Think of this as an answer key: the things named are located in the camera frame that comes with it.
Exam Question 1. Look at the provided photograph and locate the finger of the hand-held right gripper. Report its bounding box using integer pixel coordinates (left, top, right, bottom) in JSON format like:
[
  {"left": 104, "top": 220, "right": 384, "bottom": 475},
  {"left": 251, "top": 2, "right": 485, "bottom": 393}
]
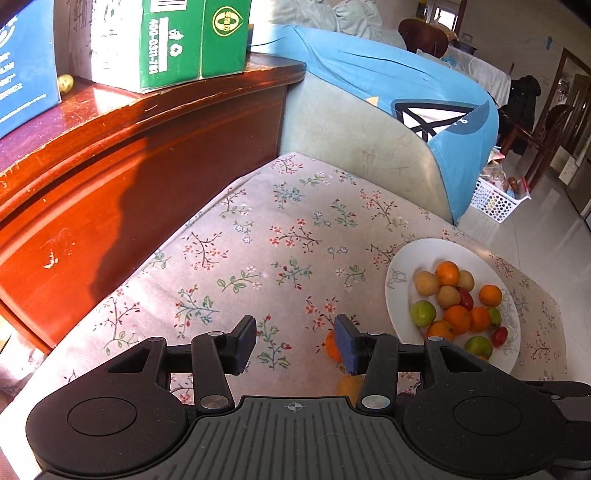
[{"left": 522, "top": 380, "right": 591, "bottom": 422}]

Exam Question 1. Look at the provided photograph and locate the wooden door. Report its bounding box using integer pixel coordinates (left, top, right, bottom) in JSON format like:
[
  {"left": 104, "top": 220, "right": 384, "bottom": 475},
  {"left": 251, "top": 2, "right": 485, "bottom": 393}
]
[{"left": 540, "top": 48, "right": 591, "bottom": 153}]

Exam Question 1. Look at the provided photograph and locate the dark wooden chair back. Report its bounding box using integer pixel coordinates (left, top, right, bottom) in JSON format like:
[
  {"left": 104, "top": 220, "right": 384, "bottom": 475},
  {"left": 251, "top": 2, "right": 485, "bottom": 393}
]
[{"left": 399, "top": 18, "right": 451, "bottom": 58}]

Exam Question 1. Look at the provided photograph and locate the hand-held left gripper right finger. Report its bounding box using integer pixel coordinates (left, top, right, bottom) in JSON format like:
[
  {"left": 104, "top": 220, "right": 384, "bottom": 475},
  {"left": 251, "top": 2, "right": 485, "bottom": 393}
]
[{"left": 335, "top": 315, "right": 491, "bottom": 413}]

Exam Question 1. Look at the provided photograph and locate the blue printed cloth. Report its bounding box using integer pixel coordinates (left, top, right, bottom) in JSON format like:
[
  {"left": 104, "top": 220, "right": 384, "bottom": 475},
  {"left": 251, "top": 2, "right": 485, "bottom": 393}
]
[{"left": 277, "top": 25, "right": 502, "bottom": 222}]

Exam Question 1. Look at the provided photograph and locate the white plate with line drawing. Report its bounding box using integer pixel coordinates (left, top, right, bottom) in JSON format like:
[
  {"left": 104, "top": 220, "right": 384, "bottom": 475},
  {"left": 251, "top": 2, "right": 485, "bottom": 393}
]
[{"left": 385, "top": 237, "right": 522, "bottom": 376}]

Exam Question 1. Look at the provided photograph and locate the table with white cloth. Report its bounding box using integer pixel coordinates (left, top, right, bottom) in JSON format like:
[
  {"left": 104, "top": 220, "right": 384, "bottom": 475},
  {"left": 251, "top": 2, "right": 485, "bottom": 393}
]
[{"left": 443, "top": 48, "right": 511, "bottom": 107}]

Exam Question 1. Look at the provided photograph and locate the white perforated basket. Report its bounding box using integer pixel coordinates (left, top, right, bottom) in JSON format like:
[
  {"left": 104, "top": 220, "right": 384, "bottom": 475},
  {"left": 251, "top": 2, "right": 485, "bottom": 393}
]
[{"left": 470, "top": 178, "right": 532, "bottom": 225}]

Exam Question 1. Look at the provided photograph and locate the dark coat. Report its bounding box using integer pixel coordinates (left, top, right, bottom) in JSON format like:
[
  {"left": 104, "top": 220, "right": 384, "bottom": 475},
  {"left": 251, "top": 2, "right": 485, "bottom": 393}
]
[{"left": 508, "top": 75, "right": 542, "bottom": 155}]

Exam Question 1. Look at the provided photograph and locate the reddish orange mandarin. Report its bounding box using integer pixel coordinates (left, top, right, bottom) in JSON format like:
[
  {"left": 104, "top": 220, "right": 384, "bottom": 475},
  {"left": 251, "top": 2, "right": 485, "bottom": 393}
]
[{"left": 435, "top": 261, "right": 461, "bottom": 288}]

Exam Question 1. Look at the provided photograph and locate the blue cardboard box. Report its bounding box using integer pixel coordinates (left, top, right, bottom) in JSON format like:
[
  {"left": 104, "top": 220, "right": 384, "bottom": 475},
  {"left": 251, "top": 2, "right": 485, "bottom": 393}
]
[{"left": 0, "top": 0, "right": 62, "bottom": 139}]

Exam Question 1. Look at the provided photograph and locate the pale green armchair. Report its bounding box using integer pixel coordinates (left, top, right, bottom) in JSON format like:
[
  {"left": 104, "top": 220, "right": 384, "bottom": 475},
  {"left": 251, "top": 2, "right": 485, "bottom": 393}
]
[{"left": 277, "top": 74, "right": 458, "bottom": 227}]

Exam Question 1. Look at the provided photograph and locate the green cardboard box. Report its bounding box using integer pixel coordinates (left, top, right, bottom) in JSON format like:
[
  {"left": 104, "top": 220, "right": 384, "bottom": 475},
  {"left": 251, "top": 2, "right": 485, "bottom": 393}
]
[{"left": 91, "top": 0, "right": 252, "bottom": 94}]

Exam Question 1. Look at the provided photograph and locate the pale green pillow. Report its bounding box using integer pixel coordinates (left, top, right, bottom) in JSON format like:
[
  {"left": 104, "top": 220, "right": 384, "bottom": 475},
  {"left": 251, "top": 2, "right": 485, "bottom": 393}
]
[{"left": 332, "top": 0, "right": 385, "bottom": 32}]

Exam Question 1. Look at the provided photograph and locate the red wooden cabinet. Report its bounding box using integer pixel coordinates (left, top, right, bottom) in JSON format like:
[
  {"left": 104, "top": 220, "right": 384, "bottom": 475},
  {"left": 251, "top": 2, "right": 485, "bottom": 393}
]
[{"left": 0, "top": 52, "right": 306, "bottom": 356}]

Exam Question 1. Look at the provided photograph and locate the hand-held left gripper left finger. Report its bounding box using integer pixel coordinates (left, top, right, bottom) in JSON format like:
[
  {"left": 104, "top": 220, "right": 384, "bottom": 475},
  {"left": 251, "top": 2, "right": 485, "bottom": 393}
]
[{"left": 106, "top": 315, "right": 257, "bottom": 414}]

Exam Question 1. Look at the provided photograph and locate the floral tablecloth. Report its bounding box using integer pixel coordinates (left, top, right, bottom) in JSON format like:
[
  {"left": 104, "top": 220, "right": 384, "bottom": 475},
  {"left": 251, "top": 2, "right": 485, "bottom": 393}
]
[{"left": 14, "top": 154, "right": 568, "bottom": 416}]

